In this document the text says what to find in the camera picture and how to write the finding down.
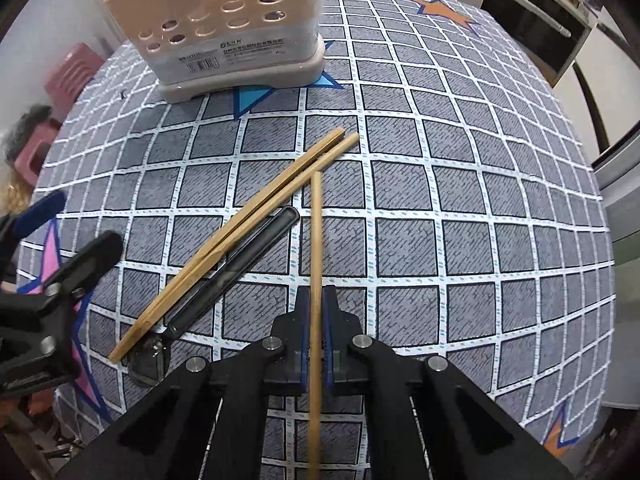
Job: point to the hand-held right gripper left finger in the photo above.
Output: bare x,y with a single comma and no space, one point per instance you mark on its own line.
302,340

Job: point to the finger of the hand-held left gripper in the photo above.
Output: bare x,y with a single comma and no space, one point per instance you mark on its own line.
40,212
90,260

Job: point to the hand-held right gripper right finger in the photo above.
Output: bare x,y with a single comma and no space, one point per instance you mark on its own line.
329,350

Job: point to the black translucent spoon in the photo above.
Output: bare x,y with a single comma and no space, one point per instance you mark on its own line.
250,250

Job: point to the wooden chopstick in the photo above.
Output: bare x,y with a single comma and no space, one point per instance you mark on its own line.
310,156
316,235
325,162

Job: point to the beige plastic utensil holder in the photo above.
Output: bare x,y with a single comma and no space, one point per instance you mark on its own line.
280,55

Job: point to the small pink plastic stool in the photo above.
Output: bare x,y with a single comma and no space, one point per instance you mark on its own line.
32,155

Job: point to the stack of tall pink stools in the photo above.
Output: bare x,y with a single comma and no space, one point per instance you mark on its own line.
75,72

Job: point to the grey checkered star tablecloth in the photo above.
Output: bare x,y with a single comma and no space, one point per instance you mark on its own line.
450,210

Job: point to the black built-in oven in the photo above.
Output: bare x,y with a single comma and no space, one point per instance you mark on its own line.
540,20

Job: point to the wooden chair frame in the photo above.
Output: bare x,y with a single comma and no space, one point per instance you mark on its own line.
22,440

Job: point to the grey sliding door frame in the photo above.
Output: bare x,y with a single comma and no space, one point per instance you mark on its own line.
620,160

